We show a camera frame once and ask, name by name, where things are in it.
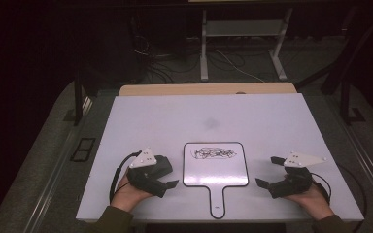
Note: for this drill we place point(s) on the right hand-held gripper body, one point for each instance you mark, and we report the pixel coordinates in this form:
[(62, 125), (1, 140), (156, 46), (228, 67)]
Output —
[(293, 186)]

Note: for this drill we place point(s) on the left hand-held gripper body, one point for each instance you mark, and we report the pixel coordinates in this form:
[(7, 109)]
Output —
[(145, 179)]

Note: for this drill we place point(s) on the white paddle whiteboard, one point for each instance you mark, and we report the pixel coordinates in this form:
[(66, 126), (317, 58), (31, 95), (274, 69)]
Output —
[(215, 174)]

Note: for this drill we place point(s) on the person's left hand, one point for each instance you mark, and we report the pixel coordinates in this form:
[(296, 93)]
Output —
[(126, 195)]

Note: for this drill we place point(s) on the person's right hand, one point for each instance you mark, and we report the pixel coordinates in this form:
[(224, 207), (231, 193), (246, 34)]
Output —
[(314, 202)]

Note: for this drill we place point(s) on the large white table board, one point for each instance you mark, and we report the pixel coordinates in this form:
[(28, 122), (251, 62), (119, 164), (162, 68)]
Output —
[(142, 129)]

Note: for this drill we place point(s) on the wooden table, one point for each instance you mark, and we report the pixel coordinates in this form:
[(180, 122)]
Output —
[(175, 89)]

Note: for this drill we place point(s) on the black slanted stand leg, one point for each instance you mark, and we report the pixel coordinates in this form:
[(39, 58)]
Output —
[(336, 77)]

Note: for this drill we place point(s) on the black upright stand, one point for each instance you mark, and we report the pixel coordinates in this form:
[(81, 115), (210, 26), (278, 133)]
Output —
[(77, 103)]

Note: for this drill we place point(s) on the white metal stand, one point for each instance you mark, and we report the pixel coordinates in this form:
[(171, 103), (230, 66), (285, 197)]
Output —
[(204, 48)]

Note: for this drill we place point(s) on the aluminium rail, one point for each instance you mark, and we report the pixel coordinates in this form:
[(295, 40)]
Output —
[(369, 174), (50, 191)]

